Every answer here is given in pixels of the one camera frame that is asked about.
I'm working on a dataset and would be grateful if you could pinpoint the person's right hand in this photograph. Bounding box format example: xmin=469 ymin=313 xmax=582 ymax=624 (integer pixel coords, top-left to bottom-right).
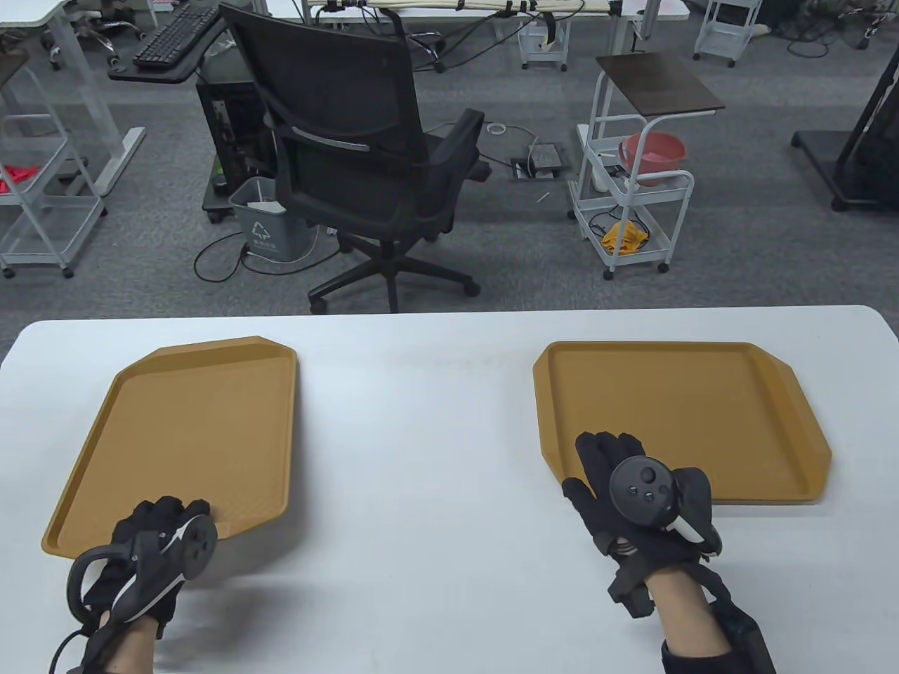
xmin=562 ymin=432 xmax=721 ymax=583

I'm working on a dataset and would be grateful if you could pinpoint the person's left hand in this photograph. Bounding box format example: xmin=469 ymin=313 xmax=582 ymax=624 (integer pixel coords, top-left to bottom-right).
xmin=83 ymin=497 xmax=211 ymax=638

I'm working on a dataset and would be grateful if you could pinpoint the person's left forearm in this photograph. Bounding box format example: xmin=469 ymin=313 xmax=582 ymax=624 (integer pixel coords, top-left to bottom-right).
xmin=84 ymin=609 xmax=164 ymax=674

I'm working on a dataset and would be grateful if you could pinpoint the person's right forearm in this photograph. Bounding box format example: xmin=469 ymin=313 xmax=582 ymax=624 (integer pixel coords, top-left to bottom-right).
xmin=645 ymin=565 xmax=745 ymax=674

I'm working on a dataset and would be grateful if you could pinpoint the black left glove controller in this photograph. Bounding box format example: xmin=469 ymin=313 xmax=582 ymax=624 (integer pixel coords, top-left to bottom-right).
xmin=67 ymin=515 xmax=220 ymax=626

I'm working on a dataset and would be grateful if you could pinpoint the black glove controller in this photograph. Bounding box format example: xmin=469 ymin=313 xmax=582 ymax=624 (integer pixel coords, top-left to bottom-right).
xmin=67 ymin=515 xmax=220 ymax=626
xmin=609 ymin=456 xmax=723 ymax=561

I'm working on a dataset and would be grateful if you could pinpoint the black right glove controller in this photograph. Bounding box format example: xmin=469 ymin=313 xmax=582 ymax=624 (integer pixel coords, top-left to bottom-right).
xmin=609 ymin=456 xmax=723 ymax=561

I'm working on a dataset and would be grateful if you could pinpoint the brown plastic tray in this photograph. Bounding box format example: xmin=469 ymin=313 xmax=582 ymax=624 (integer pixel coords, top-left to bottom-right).
xmin=532 ymin=341 xmax=834 ymax=506
xmin=41 ymin=337 xmax=300 ymax=561

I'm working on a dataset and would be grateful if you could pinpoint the yellow cloth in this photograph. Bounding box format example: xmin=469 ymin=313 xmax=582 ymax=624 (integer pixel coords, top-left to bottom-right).
xmin=601 ymin=220 xmax=651 ymax=256

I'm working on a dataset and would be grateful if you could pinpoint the grey waste bin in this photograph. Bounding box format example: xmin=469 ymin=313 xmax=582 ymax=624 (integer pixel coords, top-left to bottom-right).
xmin=230 ymin=176 xmax=318 ymax=263

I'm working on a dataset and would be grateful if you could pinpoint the floor power socket box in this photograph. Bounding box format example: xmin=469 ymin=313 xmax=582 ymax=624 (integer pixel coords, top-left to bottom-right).
xmin=508 ymin=143 xmax=569 ymax=183

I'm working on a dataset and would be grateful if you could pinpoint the red plastic basin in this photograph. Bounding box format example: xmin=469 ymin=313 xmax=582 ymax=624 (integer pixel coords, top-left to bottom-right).
xmin=618 ymin=132 xmax=686 ymax=187

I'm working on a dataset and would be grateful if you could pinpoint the red cloth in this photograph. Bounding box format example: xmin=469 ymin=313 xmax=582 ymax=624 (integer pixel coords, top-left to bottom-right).
xmin=0 ymin=165 xmax=43 ymax=195

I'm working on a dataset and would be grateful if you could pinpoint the black computer tower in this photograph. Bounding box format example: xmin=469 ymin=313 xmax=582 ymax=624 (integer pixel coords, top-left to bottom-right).
xmin=195 ymin=72 xmax=280 ymax=213

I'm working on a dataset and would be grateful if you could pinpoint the white cart with dark top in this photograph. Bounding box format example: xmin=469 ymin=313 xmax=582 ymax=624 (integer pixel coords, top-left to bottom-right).
xmin=567 ymin=52 xmax=726 ymax=281

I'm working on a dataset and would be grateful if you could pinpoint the black stand base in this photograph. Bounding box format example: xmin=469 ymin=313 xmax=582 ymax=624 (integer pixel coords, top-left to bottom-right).
xmin=791 ymin=42 xmax=899 ymax=213

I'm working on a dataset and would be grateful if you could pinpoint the black keyboard shelf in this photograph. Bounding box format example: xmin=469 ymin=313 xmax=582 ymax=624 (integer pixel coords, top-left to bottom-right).
xmin=107 ymin=18 xmax=236 ymax=85

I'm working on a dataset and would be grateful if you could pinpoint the black mesh office chair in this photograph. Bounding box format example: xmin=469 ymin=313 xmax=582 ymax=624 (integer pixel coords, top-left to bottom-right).
xmin=219 ymin=2 xmax=492 ymax=315

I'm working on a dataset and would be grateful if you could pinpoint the white standing desk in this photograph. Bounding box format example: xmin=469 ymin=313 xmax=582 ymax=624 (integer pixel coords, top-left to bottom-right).
xmin=0 ymin=0 xmax=147 ymax=198

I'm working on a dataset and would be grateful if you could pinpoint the small white rolling cart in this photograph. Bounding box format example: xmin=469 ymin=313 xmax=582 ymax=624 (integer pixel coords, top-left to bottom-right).
xmin=518 ymin=13 xmax=571 ymax=72

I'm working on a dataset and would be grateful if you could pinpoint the black keyboard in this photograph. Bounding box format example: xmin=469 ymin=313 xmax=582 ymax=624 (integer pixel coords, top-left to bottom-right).
xmin=132 ymin=3 xmax=223 ymax=71

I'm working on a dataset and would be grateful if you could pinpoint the white rolling cart with shelves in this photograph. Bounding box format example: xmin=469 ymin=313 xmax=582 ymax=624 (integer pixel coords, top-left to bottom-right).
xmin=693 ymin=0 xmax=772 ymax=68

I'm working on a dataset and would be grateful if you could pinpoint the long white table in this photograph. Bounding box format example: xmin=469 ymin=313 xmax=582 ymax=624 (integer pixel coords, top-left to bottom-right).
xmin=302 ymin=0 xmax=693 ymax=55

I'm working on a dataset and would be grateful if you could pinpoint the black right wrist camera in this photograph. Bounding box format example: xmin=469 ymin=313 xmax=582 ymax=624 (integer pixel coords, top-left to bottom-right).
xmin=608 ymin=551 xmax=658 ymax=619

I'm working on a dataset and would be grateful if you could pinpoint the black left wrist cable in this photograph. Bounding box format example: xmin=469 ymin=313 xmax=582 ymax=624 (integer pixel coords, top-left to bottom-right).
xmin=49 ymin=628 xmax=96 ymax=674

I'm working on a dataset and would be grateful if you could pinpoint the black right wrist strap pack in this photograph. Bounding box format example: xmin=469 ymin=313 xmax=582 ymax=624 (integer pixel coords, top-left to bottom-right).
xmin=699 ymin=565 xmax=777 ymax=674

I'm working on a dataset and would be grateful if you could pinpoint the black floor cable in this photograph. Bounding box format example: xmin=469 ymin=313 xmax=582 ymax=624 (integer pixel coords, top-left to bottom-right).
xmin=193 ymin=223 xmax=341 ymax=283

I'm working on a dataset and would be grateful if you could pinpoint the white wire shelf cart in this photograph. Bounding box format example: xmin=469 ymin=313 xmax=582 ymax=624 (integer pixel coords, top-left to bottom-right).
xmin=0 ymin=49 xmax=108 ymax=279

